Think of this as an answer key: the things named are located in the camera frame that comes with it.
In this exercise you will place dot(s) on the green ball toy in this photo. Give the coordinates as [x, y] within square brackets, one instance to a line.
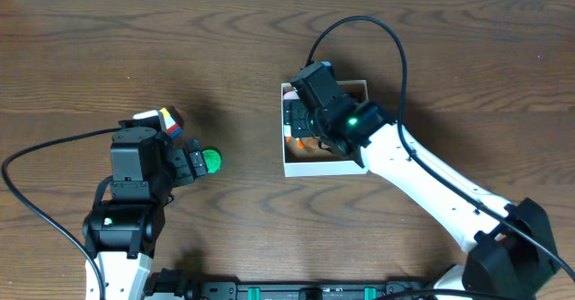
[213, 160]

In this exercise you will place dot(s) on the white plush duck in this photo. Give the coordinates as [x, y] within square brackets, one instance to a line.
[294, 119]

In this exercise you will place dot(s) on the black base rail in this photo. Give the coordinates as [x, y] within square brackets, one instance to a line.
[292, 291]

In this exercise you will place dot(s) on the colourful puzzle cube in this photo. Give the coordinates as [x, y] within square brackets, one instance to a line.
[170, 119]

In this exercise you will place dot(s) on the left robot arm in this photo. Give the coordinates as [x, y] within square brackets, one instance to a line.
[121, 233]

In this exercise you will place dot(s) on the white cardboard box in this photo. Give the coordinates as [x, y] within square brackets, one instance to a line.
[299, 163]

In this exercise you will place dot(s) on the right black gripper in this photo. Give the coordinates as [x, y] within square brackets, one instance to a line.
[297, 119]

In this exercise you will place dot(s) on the yellow grey toy truck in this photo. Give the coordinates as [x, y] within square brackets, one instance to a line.
[328, 65]

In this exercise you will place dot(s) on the brown plush bear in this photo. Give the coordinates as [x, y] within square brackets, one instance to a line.
[310, 144]

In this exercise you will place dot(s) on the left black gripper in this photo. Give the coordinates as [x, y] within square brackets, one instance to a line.
[197, 162]

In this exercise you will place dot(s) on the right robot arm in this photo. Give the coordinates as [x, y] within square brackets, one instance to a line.
[511, 251]

